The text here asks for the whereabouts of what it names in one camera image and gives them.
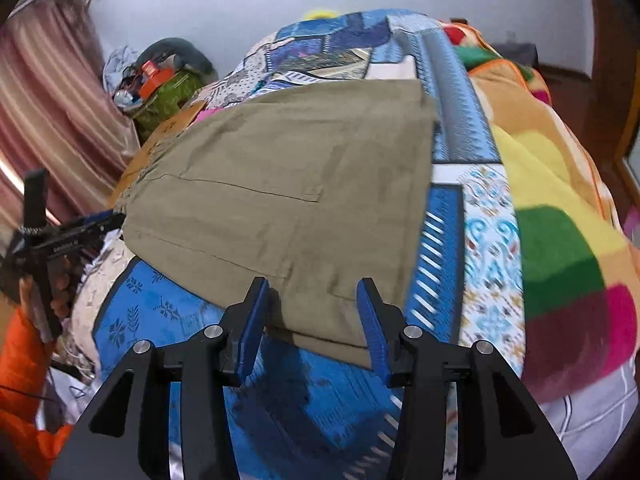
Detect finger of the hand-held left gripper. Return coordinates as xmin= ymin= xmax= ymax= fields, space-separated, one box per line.
xmin=75 ymin=212 xmax=126 ymax=241

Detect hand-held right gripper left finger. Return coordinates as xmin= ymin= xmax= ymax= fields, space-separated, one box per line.
xmin=48 ymin=276 xmax=271 ymax=480

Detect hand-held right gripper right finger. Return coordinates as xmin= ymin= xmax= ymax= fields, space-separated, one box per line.
xmin=356 ymin=277 xmax=581 ymax=480

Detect olive green pants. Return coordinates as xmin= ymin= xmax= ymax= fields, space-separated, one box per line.
xmin=119 ymin=78 xmax=441 ymax=370

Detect orange sleeved left forearm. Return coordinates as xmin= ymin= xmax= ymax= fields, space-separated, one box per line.
xmin=0 ymin=305 xmax=76 ymax=480

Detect person's left hand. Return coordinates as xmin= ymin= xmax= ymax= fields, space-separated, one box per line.
xmin=19 ymin=256 xmax=76 ymax=320

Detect blue patchwork bedsheet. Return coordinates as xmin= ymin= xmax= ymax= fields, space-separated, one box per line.
xmin=75 ymin=10 xmax=526 ymax=480

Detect white patterned cloth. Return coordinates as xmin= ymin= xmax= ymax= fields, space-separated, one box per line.
xmin=70 ymin=232 xmax=138 ymax=376

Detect brown cardboard piece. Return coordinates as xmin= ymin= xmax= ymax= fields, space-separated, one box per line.
xmin=111 ymin=100 xmax=208 ymax=206

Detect pink striped curtain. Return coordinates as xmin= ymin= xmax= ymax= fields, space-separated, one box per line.
xmin=0 ymin=0 xmax=141 ymax=241

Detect pile of clothes and bags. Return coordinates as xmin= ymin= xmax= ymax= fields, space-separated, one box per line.
xmin=103 ymin=37 xmax=219 ymax=143

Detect multicolour fleece blanket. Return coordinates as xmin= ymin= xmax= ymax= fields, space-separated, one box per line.
xmin=440 ymin=19 xmax=640 ymax=405

